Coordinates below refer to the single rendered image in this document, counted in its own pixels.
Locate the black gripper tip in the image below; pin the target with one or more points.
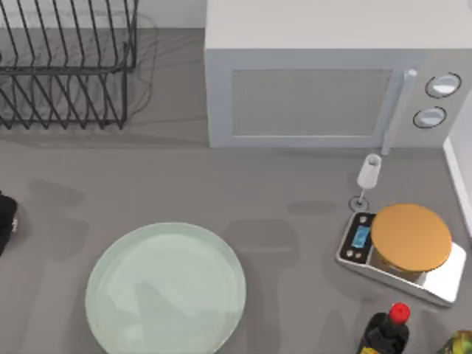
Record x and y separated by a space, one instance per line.
6 221

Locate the pale microwave oven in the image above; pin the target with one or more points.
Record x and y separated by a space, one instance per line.
309 33

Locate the green and yellow bottle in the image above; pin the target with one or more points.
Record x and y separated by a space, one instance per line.
457 343

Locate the white wine glass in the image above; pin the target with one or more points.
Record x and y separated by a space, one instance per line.
368 173

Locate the microwave knob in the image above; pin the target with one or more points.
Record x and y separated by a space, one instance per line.
429 117
442 85

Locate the silver kitchen scale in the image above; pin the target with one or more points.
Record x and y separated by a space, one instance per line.
409 239

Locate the dark bottle with red cap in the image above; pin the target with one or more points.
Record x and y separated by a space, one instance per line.
385 332

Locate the pale green plate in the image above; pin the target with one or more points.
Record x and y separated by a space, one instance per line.
166 291

